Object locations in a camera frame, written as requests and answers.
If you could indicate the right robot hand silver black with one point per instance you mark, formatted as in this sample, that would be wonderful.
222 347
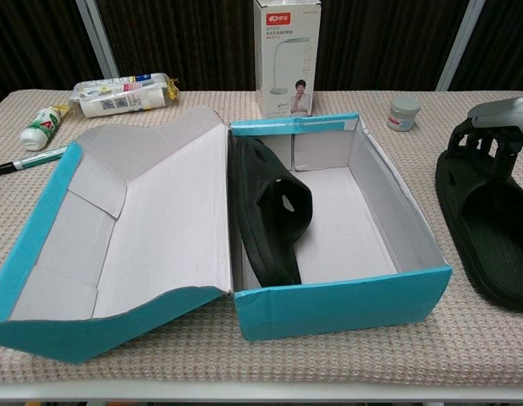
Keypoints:
507 114

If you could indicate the black rubber slipper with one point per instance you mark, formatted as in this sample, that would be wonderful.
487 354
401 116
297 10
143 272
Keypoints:
469 245
261 237

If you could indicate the teal cardboard shoe box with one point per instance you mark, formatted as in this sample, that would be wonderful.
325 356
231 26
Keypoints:
329 313

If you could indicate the small white cream jar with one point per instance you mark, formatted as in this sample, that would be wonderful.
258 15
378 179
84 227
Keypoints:
402 116

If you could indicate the white desk lamp carton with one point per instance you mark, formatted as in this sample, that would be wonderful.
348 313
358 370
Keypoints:
287 63

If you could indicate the dark brown curtain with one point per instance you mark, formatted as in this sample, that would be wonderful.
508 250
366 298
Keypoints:
194 42

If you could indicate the beige waffle tablecloth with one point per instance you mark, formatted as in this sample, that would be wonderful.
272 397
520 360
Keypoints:
261 363

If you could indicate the white tube with QR code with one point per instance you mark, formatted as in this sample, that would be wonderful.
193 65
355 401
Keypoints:
117 103

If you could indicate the clear plastic toiletry pack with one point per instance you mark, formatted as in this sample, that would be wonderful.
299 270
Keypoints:
117 82

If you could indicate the white green bottle red letter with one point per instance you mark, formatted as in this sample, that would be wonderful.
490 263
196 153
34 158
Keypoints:
41 127

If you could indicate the green black marker pen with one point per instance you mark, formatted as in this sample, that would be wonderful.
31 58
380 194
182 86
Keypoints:
29 160

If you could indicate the white metal frame post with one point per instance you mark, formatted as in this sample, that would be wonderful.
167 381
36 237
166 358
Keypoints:
96 38
460 42

